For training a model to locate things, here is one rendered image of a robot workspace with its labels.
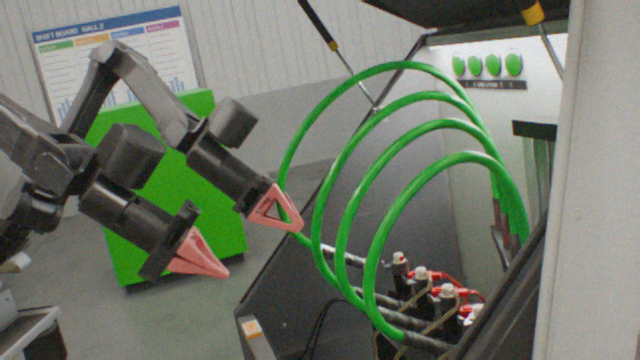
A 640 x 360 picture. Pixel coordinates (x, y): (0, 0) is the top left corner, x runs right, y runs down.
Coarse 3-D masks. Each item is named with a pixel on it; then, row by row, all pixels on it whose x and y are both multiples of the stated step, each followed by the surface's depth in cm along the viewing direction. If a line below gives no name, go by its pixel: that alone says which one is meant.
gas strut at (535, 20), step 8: (520, 0) 59; (528, 0) 59; (536, 0) 60; (520, 8) 60; (528, 8) 60; (536, 8) 59; (528, 16) 60; (536, 16) 60; (544, 16) 60; (528, 24) 61; (536, 24) 60; (544, 32) 61; (544, 40) 61; (552, 48) 62; (552, 56) 62; (560, 64) 63; (560, 72) 63
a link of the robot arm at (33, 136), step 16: (0, 96) 77; (0, 112) 74; (16, 112) 75; (0, 128) 74; (16, 128) 73; (32, 128) 73; (48, 128) 75; (0, 144) 74; (16, 144) 73; (32, 144) 72; (48, 144) 72; (64, 144) 73; (80, 144) 76; (16, 160) 73; (32, 160) 72; (64, 160) 71; (80, 160) 73; (32, 176) 72
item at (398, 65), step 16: (384, 64) 90; (400, 64) 91; (416, 64) 92; (352, 80) 89; (448, 80) 94; (336, 96) 89; (464, 96) 95; (320, 112) 89; (304, 128) 88; (288, 160) 88; (496, 192) 100; (304, 240) 91
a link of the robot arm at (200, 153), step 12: (204, 132) 89; (204, 144) 89; (216, 144) 90; (192, 156) 88; (204, 156) 88; (216, 156) 89; (228, 156) 90; (192, 168) 90; (204, 168) 89; (216, 168) 88
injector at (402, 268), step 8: (392, 264) 96; (400, 264) 96; (400, 272) 96; (408, 272) 97; (400, 280) 96; (400, 288) 97; (408, 288) 97; (392, 296) 97; (400, 296) 97; (408, 296) 97
